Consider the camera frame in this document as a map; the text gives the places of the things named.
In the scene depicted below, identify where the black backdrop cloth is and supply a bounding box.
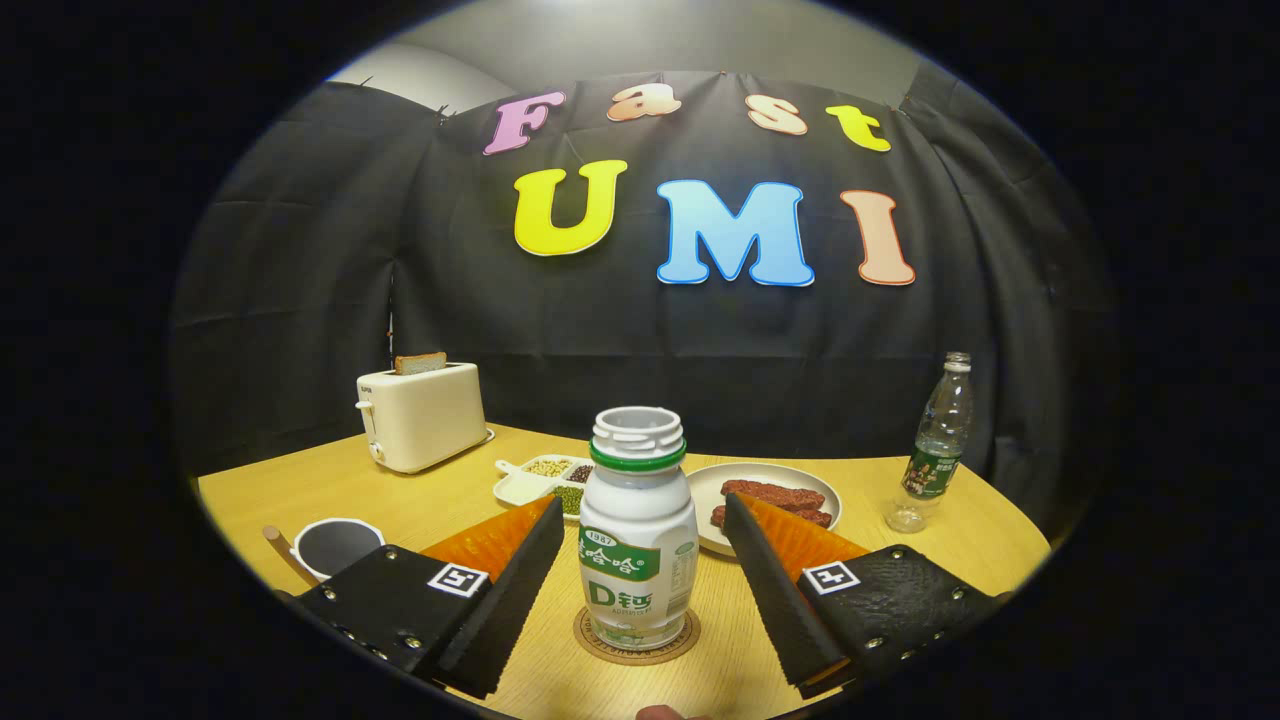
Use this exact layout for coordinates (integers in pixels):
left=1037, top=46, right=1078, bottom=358
left=168, top=60, right=1116, bottom=541

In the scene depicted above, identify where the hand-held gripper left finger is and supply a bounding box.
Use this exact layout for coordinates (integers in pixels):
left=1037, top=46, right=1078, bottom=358
left=290, top=495, right=566, bottom=700

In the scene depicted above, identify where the round cork coaster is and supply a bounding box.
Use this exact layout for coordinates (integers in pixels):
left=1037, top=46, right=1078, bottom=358
left=573, top=605, right=702, bottom=667

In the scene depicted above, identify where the white cup with wooden handle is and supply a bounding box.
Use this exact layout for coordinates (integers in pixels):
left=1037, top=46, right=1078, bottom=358
left=262, top=517, right=387, bottom=587

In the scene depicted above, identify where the white divided dish with beans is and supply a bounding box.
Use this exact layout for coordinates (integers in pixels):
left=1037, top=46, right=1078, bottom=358
left=493, top=455, right=596, bottom=521

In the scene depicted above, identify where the clear plastic water bottle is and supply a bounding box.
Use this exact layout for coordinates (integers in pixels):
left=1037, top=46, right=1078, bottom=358
left=884, top=351, right=974, bottom=534

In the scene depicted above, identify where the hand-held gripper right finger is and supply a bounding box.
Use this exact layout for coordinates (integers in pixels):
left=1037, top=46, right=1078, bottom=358
left=722, top=492, right=1011, bottom=701

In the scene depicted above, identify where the white juice bottle green label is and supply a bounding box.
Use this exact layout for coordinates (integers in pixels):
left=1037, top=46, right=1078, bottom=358
left=578, top=405, right=700, bottom=649

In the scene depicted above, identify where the white round plate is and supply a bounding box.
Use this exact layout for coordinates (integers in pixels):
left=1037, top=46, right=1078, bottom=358
left=686, top=461, right=843, bottom=558

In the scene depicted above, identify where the wooden table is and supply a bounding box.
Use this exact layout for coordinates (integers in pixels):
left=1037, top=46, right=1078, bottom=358
left=197, top=425, right=1053, bottom=720

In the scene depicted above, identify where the cream toaster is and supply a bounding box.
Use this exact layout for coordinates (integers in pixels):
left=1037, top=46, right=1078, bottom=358
left=355, top=362, right=491, bottom=475

